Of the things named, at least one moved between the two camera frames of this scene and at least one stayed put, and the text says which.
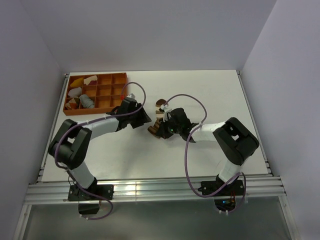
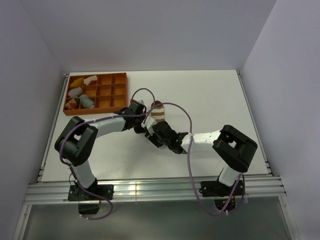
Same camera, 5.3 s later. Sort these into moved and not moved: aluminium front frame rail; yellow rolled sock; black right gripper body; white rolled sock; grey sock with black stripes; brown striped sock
Moved: black right gripper body; brown striped sock
Not moved: white rolled sock; grey sock with black stripes; aluminium front frame rail; yellow rolled sock
